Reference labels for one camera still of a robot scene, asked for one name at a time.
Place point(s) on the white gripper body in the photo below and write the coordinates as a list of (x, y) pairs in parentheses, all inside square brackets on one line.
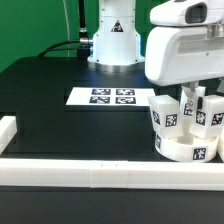
[(183, 55)]

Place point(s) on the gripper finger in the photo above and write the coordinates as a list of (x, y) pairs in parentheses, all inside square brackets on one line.
[(193, 101)]

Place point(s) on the white round stool seat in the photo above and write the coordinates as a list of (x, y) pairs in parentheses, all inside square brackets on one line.
[(188, 148)]

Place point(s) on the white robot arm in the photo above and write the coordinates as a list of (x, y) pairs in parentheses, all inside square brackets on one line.
[(117, 44)]

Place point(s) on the white marker sheet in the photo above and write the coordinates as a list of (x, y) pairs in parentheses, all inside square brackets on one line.
[(99, 96)]

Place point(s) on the white front barrier wall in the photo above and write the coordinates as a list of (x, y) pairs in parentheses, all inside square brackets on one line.
[(112, 174)]

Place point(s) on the white left barrier wall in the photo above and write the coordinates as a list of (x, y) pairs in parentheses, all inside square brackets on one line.
[(8, 129)]

